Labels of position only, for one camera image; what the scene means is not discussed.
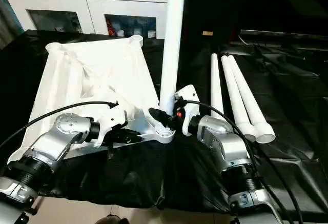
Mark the white plastic table top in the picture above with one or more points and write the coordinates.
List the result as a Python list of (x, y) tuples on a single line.
[(102, 80)]

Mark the white plastic table leg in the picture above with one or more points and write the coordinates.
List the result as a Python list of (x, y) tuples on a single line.
[(256, 111), (238, 101), (216, 85), (171, 42)]

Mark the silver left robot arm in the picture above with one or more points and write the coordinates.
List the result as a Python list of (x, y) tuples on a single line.
[(51, 142)]

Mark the small tan tag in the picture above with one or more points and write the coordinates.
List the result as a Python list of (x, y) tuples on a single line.
[(207, 33)]

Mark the red bottle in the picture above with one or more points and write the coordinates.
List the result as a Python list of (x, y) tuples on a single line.
[(112, 28)]

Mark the black plastic mat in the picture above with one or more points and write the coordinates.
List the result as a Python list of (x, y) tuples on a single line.
[(38, 67)]

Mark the black flat panel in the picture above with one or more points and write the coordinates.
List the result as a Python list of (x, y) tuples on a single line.
[(282, 35)]

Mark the white cabinet with glass doors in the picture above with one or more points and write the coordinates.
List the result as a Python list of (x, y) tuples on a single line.
[(77, 1)]

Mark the grey and blue curtain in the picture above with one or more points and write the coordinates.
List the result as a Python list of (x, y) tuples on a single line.
[(9, 21)]

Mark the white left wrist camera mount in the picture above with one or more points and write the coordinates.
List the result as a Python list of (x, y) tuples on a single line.
[(112, 119)]

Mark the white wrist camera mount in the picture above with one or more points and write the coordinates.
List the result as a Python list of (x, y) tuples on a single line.
[(112, 119), (191, 98)]

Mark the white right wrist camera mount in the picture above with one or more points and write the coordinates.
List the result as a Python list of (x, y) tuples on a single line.
[(191, 98)]

